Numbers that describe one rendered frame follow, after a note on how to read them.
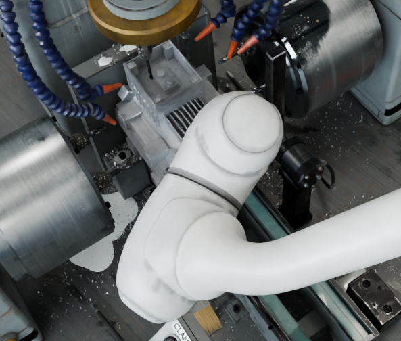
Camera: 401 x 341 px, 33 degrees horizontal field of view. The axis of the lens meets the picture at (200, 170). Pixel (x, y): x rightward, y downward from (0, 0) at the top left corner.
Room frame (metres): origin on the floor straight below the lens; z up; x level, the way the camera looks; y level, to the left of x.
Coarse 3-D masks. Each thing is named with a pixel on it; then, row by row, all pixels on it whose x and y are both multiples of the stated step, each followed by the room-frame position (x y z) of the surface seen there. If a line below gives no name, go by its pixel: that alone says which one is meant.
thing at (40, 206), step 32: (32, 128) 0.71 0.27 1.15; (0, 160) 0.65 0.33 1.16; (32, 160) 0.64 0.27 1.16; (64, 160) 0.63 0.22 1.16; (0, 192) 0.59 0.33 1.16; (32, 192) 0.59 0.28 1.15; (64, 192) 0.58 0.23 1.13; (96, 192) 0.59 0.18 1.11; (0, 224) 0.54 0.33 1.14; (32, 224) 0.54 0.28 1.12; (64, 224) 0.55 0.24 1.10; (96, 224) 0.56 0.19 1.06; (0, 256) 0.51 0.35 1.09; (32, 256) 0.51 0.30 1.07; (64, 256) 0.52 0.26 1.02
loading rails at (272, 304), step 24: (144, 192) 0.75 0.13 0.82; (240, 216) 0.64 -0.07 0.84; (264, 216) 0.59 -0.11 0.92; (264, 240) 0.56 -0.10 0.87; (312, 288) 0.43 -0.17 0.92; (336, 288) 0.42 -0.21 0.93; (240, 312) 0.44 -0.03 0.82; (264, 312) 0.40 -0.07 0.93; (288, 312) 0.40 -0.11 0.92; (312, 312) 0.41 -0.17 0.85; (336, 312) 0.38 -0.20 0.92; (360, 312) 0.37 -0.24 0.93; (264, 336) 0.39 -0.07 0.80; (288, 336) 0.35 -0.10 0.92; (312, 336) 0.37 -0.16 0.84; (336, 336) 0.36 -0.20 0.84; (360, 336) 0.33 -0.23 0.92
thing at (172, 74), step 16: (160, 48) 0.86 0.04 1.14; (176, 48) 0.85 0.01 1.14; (128, 64) 0.83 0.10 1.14; (144, 64) 0.84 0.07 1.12; (160, 64) 0.84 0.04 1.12; (176, 64) 0.83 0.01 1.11; (128, 80) 0.82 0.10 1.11; (144, 80) 0.81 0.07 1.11; (160, 80) 0.79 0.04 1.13; (176, 80) 0.79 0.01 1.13; (192, 80) 0.77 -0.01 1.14; (144, 96) 0.76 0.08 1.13; (160, 96) 0.74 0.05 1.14; (176, 96) 0.74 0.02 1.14; (192, 96) 0.75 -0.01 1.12; (160, 112) 0.72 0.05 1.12; (176, 112) 0.74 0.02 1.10
